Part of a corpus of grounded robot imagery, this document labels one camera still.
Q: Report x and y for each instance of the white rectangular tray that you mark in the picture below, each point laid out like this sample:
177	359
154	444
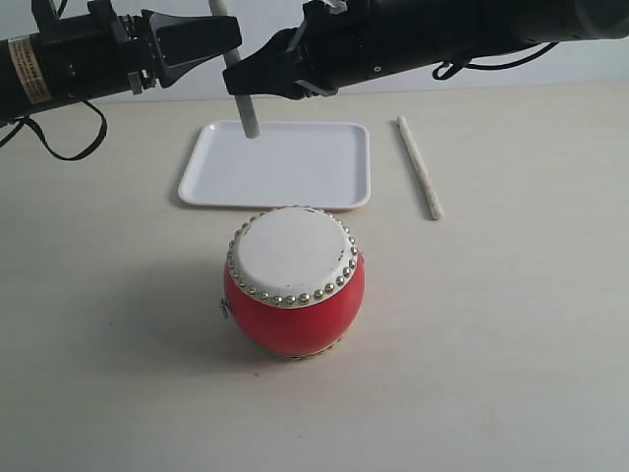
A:
315	164

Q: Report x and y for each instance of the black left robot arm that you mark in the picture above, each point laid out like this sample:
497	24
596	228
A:
52	67

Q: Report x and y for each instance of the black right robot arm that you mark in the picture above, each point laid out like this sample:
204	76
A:
476	29

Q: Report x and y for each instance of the white wooden drumstick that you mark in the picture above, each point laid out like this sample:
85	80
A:
235	76
434	204

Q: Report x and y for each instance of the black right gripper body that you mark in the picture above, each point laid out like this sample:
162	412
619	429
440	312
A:
328	52

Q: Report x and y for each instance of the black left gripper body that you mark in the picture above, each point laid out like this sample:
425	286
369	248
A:
152	49

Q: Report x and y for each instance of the red small drum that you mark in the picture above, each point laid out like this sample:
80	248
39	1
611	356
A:
294	280

